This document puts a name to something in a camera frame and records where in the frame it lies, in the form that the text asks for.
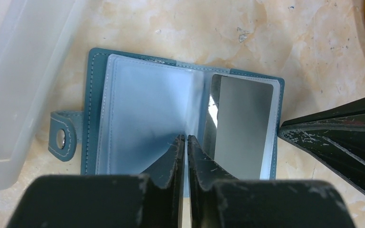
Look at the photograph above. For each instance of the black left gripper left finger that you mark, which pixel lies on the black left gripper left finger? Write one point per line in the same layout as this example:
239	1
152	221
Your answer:
151	199

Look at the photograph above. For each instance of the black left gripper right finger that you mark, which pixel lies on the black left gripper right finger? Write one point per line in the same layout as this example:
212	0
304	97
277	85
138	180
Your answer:
219	200

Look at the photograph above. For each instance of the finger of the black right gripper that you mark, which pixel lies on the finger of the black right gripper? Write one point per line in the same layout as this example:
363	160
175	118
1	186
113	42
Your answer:
338	143
349	109

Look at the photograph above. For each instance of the dark grey credit card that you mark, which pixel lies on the dark grey credit card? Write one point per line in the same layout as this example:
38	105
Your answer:
237	133

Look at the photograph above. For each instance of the blue leather card holder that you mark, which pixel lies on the blue leather card holder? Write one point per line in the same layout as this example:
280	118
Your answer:
136	105

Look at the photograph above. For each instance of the white plastic card tray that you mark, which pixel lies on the white plastic card tray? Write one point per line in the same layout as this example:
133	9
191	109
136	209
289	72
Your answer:
35	36

